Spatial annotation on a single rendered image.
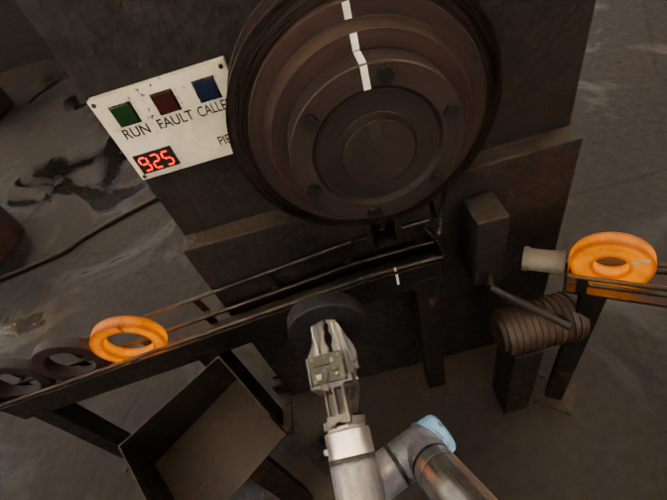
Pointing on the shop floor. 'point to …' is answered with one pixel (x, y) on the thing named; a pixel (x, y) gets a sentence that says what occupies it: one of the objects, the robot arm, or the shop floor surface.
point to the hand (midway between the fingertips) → (324, 317)
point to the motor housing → (529, 344)
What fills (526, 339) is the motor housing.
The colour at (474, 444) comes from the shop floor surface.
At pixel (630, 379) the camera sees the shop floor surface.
